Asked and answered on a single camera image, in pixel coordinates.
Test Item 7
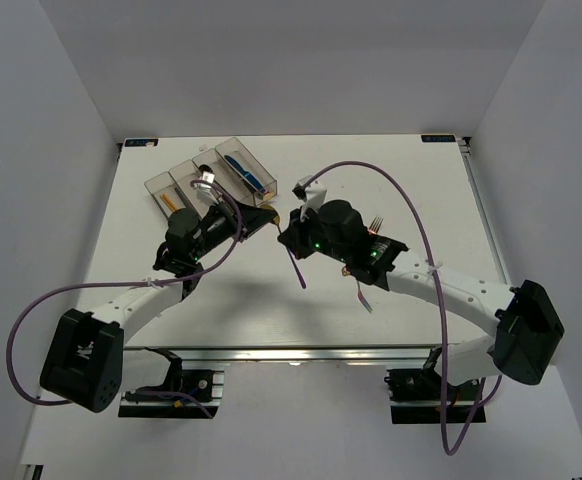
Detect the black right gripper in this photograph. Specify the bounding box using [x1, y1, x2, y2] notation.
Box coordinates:
[279, 204, 350, 265]

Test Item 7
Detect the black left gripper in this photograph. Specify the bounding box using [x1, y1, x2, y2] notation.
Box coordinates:
[191, 194, 278, 261]

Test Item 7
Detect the rainbow gold spoon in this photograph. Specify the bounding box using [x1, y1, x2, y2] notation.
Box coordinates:
[263, 204, 307, 290]

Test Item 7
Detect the orange chopstick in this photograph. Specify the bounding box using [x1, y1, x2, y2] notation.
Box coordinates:
[161, 194, 178, 212]

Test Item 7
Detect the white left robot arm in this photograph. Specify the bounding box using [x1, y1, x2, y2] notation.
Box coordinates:
[40, 202, 279, 413]

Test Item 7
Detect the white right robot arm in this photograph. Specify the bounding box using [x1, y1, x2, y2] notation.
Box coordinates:
[278, 200, 565, 399]

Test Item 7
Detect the ornate gold fork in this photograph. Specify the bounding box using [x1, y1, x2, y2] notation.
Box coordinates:
[341, 216, 384, 277]

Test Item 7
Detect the iridescent rainbow fork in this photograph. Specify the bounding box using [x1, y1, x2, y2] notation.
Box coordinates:
[356, 281, 373, 314]

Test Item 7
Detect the blue handled knife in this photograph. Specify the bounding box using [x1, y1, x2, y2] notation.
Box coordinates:
[224, 155, 268, 196]

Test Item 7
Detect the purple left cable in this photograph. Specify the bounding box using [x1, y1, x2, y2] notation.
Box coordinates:
[6, 179, 245, 406]

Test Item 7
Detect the purple cable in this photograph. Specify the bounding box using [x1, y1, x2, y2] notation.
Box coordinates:
[295, 160, 503, 456]
[6, 179, 245, 406]

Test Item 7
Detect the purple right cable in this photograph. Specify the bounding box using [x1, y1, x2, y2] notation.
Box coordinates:
[295, 160, 503, 456]

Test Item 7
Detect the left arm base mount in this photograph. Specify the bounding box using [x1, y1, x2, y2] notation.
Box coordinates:
[118, 349, 225, 420]

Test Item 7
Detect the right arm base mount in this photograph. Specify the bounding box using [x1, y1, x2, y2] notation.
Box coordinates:
[384, 369, 479, 425]

